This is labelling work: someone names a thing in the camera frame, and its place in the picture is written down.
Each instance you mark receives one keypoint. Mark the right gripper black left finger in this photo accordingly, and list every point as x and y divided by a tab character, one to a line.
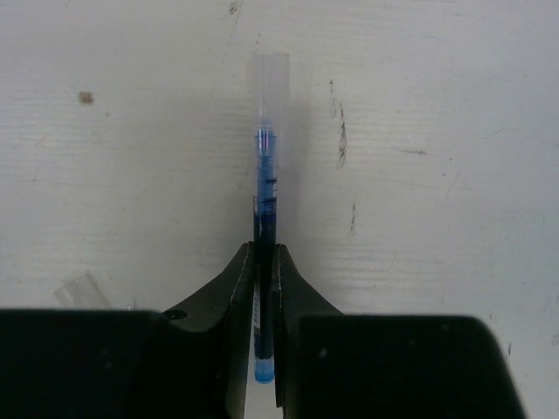
189	361

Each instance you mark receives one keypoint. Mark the clear pen cap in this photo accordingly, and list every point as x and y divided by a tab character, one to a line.
83	292

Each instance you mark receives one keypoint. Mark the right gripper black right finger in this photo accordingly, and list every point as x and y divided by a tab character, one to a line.
329	364

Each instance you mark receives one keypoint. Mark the blue pen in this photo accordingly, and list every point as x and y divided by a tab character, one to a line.
271	93

